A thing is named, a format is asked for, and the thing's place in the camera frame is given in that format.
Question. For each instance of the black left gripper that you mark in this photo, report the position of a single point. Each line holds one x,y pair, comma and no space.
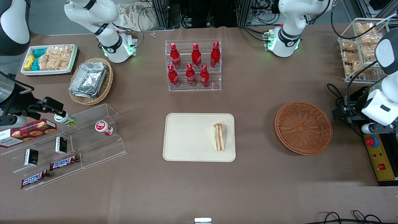
354,108

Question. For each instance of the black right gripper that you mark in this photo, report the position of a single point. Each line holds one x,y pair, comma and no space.
19,104

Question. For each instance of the triangular sandwich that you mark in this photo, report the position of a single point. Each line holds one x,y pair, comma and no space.
219,137

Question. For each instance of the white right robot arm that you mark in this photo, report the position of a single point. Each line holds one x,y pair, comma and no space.
102,18

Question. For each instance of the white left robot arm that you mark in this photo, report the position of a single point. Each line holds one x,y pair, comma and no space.
289,18

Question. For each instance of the round brown wicker basket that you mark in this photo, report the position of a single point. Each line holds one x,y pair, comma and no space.
306,130

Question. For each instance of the aluminium foil tray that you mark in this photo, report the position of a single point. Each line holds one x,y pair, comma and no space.
88,77

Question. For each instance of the white rectangular snack tray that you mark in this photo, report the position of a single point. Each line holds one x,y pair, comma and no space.
73,62

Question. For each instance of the oval light wicker basket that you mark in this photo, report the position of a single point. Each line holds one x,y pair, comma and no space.
107,84

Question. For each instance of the cream plastic tray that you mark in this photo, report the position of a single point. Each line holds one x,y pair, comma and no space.
186,137

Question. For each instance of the green white small bottle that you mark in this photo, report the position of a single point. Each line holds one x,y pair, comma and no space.
63,118

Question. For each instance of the red tartan cookie box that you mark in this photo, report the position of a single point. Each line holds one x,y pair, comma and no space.
29,132

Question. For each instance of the small black box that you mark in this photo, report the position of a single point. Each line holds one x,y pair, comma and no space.
61,145
31,157

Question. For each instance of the red emergency stop button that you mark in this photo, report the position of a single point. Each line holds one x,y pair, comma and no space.
370,141

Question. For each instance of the clear rice cracker bag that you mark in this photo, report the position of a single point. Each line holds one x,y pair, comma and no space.
49,63
60,52

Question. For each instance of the teal snack packet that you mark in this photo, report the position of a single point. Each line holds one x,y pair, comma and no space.
39,53
35,64

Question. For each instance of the clear bag of fried snacks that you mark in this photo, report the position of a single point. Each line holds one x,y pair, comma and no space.
368,51
349,45
365,28
356,68
349,56
369,39

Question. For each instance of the yellow snack packet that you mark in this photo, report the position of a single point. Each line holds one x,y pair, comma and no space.
29,62

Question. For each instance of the red capped white bottle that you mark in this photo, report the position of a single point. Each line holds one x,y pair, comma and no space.
104,127

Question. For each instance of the Snickers chocolate bar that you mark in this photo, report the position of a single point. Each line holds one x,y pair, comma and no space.
63,162
34,179

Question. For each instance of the yellow control panel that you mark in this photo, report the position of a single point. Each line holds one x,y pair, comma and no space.
384,155

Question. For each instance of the clear acrylic stepped shelf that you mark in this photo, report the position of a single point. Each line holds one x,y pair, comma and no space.
99,149
46,180

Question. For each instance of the black machine housing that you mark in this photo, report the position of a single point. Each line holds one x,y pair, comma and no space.
388,183

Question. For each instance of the beige cloth bag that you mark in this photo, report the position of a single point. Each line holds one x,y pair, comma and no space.
133,17

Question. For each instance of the red cola bottle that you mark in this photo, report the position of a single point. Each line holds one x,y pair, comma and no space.
191,77
215,56
173,77
196,57
175,57
204,77

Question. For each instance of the clear acrylic bottle rack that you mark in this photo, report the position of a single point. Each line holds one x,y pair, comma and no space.
214,81

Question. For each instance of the red rocker switch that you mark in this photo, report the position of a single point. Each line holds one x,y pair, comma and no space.
381,166

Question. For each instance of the aluminium frame post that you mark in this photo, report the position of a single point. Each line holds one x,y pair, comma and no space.
244,12
161,12

